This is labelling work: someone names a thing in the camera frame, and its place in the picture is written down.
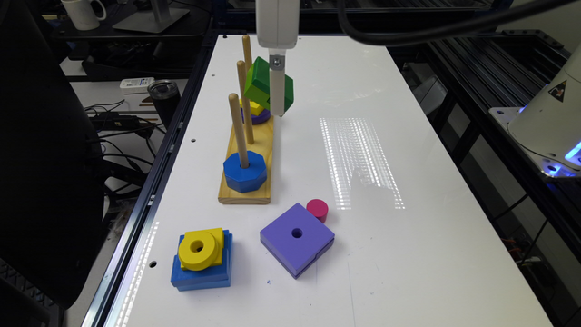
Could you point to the wooden peg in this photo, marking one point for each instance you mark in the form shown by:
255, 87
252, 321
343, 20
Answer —
238, 130
246, 45
246, 109

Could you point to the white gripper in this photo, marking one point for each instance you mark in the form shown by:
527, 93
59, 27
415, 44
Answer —
277, 28

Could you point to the purple round disc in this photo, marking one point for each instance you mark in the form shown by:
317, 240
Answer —
263, 117

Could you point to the yellow ring block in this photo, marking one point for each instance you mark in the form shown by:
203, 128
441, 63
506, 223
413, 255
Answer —
199, 250

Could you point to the blue octagon block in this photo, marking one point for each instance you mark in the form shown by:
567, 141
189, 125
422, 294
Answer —
243, 180

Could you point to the blue square block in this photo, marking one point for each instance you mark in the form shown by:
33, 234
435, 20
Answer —
212, 277

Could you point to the wooden peg base board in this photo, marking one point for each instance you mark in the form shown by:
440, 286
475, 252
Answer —
263, 141

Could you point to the black office chair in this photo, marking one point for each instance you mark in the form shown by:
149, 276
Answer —
51, 200

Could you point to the black tumbler cup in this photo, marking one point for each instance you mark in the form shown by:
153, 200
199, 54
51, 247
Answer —
166, 96

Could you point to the rear wooden peg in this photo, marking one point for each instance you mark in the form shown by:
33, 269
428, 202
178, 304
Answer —
246, 45

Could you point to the green square block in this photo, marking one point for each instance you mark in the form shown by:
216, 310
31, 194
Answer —
257, 86

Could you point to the small yellow square block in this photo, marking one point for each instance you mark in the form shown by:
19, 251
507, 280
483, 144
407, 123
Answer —
255, 108

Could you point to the middle wooden peg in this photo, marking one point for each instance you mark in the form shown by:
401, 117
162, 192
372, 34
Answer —
246, 109

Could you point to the monitor stand base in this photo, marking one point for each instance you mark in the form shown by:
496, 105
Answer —
155, 21

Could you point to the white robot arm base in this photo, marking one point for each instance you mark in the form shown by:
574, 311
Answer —
547, 129

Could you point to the large purple square block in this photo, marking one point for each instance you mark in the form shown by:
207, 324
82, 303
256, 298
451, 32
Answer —
297, 239

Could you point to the front wooden peg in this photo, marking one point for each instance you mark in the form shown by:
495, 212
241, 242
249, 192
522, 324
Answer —
238, 130

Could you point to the pink cylinder block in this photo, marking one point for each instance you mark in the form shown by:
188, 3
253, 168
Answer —
319, 209

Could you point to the white mug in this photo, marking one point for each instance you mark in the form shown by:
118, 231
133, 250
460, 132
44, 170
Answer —
83, 15

